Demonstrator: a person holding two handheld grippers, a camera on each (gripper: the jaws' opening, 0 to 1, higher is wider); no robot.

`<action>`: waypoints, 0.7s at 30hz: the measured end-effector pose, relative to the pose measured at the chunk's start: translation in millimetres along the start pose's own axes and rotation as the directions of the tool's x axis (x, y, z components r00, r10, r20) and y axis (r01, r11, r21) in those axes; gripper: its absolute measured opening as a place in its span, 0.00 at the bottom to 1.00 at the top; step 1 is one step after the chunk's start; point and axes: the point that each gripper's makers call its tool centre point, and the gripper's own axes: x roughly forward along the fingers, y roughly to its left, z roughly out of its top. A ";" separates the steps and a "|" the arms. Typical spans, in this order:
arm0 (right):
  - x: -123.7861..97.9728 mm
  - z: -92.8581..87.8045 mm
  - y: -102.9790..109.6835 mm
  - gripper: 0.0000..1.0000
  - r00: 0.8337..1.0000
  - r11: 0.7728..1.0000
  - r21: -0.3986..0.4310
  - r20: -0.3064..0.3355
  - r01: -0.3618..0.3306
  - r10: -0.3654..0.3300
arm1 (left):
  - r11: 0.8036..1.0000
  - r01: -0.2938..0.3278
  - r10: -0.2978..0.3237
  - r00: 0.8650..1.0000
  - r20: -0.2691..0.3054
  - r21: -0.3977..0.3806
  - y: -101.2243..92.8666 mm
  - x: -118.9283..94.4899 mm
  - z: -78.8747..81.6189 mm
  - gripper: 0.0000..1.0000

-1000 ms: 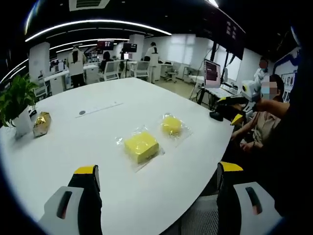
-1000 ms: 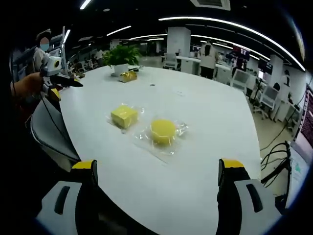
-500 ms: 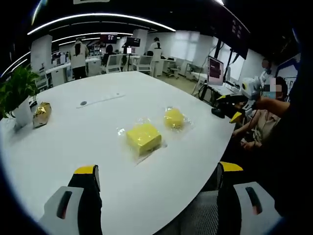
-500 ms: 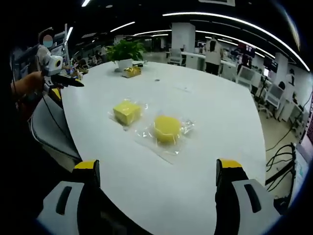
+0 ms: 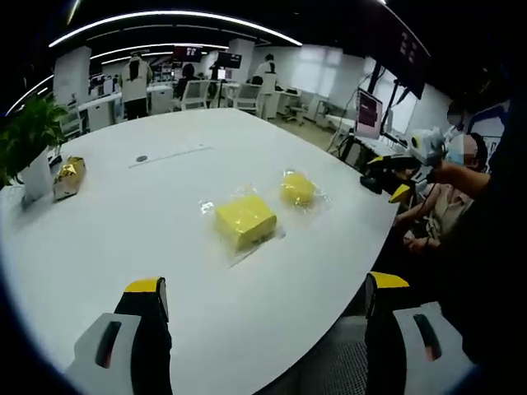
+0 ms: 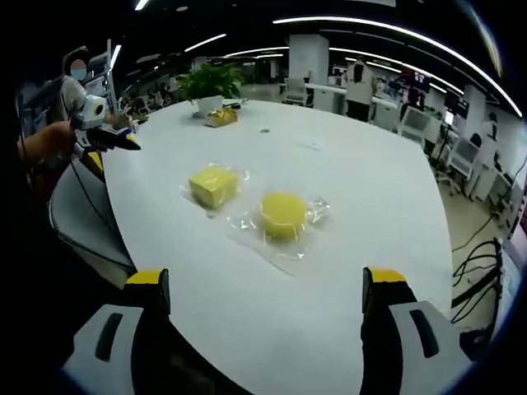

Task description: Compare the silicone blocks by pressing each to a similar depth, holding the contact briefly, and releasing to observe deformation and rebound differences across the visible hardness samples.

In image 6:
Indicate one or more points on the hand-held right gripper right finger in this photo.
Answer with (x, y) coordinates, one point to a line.
(405, 329)

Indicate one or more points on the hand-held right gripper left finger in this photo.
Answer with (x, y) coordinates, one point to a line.
(119, 329)

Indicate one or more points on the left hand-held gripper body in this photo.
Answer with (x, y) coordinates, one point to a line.
(90, 117)

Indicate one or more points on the square yellow silicone block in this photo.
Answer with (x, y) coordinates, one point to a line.
(214, 185)

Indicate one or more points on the round yellow silicone block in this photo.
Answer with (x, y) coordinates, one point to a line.
(282, 219)

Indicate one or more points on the potted green plant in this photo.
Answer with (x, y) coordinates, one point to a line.
(210, 86)

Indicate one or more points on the yellow tissue box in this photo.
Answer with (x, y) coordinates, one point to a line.
(222, 117)

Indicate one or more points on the clear plastic bag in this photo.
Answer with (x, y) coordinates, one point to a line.
(284, 243)
(218, 193)

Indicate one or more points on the white office chair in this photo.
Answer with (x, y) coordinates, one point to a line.
(413, 123)
(463, 164)
(295, 91)

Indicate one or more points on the white square pillar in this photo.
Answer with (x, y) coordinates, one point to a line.
(308, 57)

